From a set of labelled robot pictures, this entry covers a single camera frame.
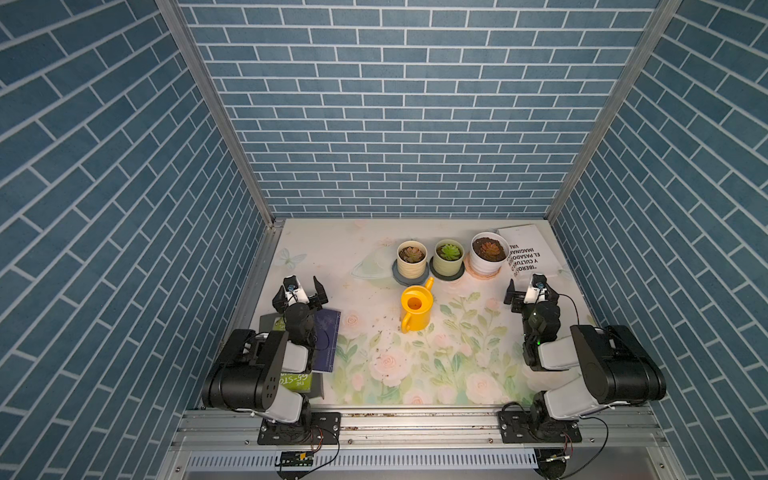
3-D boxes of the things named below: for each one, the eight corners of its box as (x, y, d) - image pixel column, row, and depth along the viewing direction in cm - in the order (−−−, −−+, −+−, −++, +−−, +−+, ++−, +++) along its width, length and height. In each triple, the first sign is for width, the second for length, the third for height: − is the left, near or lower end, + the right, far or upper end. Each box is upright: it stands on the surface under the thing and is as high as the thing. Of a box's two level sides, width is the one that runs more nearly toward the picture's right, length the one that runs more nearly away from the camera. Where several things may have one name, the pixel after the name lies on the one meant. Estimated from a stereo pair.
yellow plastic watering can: (401, 335, 92) (402, 317, 82) (401, 297, 100) (401, 277, 91) (432, 335, 92) (437, 318, 82) (429, 297, 100) (433, 277, 91)
